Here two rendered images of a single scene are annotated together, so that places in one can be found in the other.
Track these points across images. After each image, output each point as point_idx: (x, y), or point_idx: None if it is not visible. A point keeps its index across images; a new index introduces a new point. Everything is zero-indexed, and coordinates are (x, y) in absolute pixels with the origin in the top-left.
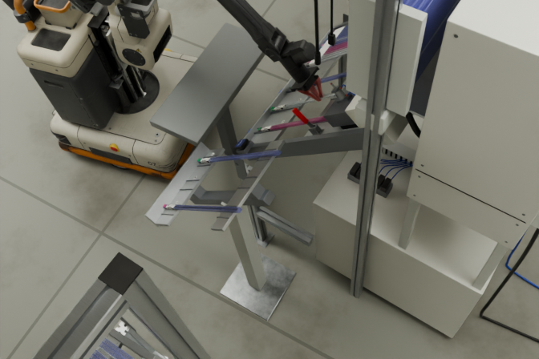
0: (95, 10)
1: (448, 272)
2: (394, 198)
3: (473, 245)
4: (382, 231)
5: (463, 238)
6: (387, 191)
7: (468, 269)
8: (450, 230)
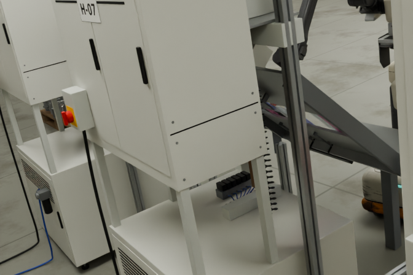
0: (365, 17)
1: (137, 215)
2: (214, 199)
3: (145, 228)
4: (192, 192)
5: (155, 224)
6: (217, 189)
7: (130, 223)
8: (166, 220)
